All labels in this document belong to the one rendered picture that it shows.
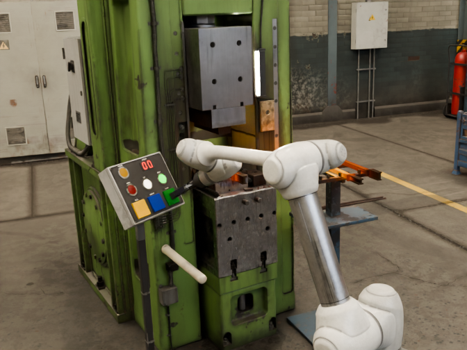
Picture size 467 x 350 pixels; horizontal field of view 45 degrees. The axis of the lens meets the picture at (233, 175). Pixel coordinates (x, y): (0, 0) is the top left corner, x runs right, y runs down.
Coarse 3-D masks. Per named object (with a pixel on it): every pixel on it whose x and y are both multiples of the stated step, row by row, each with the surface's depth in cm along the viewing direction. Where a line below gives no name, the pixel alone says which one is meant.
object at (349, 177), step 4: (336, 168) 311; (336, 172) 308; (344, 172) 303; (344, 176) 301; (348, 176) 296; (352, 176) 293; (356, 176) 293; (348, 180) 297; (352, 180) 295; (356, 180) 292; (360, 180) 289; (360, 184) 289
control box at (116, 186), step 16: (144, 160) 266; (160, 160) 273; (112, 176) 249; (128, 176) 255; (144, 176) 262; (112, 192) 251; (128, 192) 251; (144, 192) 258; (160, 192) 265; (128, 208) 248; (128, 224) 250
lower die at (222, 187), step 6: (246, 174) 307; (228, 180) 301; (246, 180) 307; (210, 186) 303; (216, 186) 298; (222, 186) 300; (228, 186) 302; (234, 186) 304; (240, 186) 306; (246, 186) 308; (222, 192) 301
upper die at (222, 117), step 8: (192, 112) 307; (200, 112) 299; (208, 112) 290; (216, 112) 289; (224, 112) 291; (232, 112) 294; (240, 112) 296; (192, 120) 308; (200, 120) 300; (208, 120) 292; (216, 120) 290; (224, 120) 292; (232, 120) 295; (240, 120) 297
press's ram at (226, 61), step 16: (192, 32) 280; (208, 32) 277; (224, 32) 281; (240, 32) 286; (192, 48) 282; (208, 48) 279; (224, 48) 283; (240, 48) 288; (192, 64) 285; (208, 64) 281; (224, 64) 285; (240, 64) 290; (192, 80) 288; (208, 80) 283; (224, 80) 287; (240, 80) 292; (192, 96) 292; (208, 96) 285; (224, 96) 289; (240, 96) 294
